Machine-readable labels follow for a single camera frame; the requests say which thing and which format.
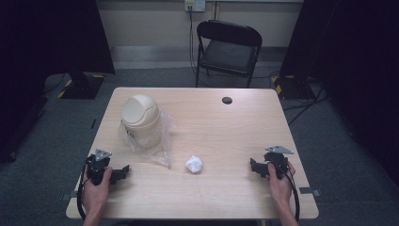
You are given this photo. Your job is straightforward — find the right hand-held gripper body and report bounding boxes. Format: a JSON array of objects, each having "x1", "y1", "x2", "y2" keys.
[{"x1": 263, "y1": 145, "x2": 295, "y2": 181}]

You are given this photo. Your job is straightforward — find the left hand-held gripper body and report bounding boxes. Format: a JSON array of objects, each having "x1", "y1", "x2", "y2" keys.
[{"x1": 86, "y1": 148, "x2": 113, "y2": 186}]

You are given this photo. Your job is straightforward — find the beige swing-lid trash can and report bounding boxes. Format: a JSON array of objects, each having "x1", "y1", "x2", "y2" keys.
[{"x1": 120, "y1": 93, "x2": 162, "y2": 149}]

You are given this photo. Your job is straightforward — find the white paper ball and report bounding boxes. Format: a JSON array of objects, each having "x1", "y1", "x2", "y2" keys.
[{"x1": 184, "y1": 154, "x2": 204, "y2": 174}]

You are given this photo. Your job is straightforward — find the person's right hand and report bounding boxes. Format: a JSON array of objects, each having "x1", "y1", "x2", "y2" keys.
[{"x1": 266, "y1": 161, "x2": 296, "y2": 209}]

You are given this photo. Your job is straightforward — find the person's left hand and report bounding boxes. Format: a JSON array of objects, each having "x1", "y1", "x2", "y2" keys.
[{"x1": 81, "y1": 166, "x2": 114, "y2": 218}]

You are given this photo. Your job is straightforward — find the clear plastic bag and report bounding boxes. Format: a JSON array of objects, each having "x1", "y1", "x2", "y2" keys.
[{"x1": 118, "y1": 107, "x2": 177, "y2": 170}]

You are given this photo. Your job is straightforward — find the black stand base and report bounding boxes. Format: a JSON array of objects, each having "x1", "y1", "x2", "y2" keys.
[
  {"x1": 56, "y1": 69, "x2": 106, "y2": 101},
  {"x1": 271, "y1": 74, "x2": 314, "y2": 101}
]

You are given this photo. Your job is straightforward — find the black folding chair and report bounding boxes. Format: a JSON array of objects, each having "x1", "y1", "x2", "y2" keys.
[{"x1": 195, "y1": 19, "x2": 263, "y2": 89}]

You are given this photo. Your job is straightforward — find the black curtain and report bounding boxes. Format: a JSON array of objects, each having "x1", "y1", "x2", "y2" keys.
[
  {"x1": 0, "y1": 0, "x2": 117, "y2": 164},
  {"x1": 279, "y1": 0, "x2": 399, "y2": 189}
]

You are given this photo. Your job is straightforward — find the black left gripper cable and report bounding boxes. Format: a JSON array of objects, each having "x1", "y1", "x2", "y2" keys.
[{"x1": 76, "y1": 155, "x2": 95, "y2": 220}]

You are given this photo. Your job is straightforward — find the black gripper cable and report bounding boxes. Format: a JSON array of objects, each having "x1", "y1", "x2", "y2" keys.
[
  {"x1": 76, "y1": 155, "x2": 95, "y2": 220},
  {"x1": 274, "y1": 165, "x2": 301, "y2": 222}
]

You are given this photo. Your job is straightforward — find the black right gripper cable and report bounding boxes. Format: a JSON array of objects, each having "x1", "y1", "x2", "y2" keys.
[{"x1": 274, "y1": 165, "x2": 301, "y2": 222}]

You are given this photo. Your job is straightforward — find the grey table edge bracket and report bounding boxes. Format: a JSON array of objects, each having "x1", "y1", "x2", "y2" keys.
[
  {"x1": 298, "y1": 186, "x2": 322, "y2": 198},
  {"x1": 60, "y1": 190, "x2": 78, "y2": 202}
]

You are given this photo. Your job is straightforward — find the black floor cables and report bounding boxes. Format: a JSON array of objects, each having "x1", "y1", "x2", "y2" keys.
[{"x1": 281, "y1": 79, "x2": 328, "y2": 126}]

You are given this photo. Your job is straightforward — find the black wall outlet cable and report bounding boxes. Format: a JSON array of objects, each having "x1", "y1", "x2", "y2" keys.
[{"x1": 186, "y1": 5, "x2": 200, "y2": 77}]

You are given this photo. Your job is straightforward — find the white wall outlet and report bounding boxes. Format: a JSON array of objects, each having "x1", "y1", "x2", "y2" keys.
[{"x1": 184, "y1": 0, "x2": 207, "y2": 13}]

